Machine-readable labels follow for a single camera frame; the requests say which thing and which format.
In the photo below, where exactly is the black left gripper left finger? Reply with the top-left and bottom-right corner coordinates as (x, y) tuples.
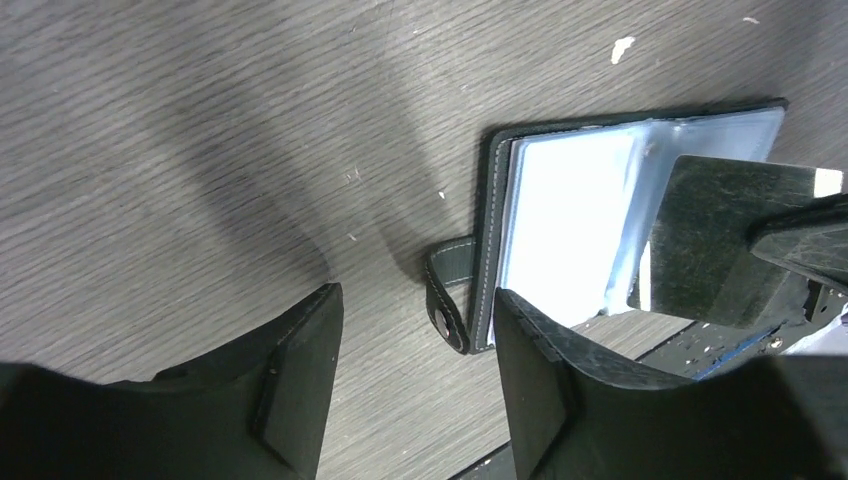
(1, 283), (344, 479)

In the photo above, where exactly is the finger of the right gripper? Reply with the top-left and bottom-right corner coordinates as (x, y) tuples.
(748, 193), (847, 295)

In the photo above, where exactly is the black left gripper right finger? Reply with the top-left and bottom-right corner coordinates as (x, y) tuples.
(492, 288), (848, 480)

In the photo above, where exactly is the black leather card holder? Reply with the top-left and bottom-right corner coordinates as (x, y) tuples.
(424, 97), (789, 355)

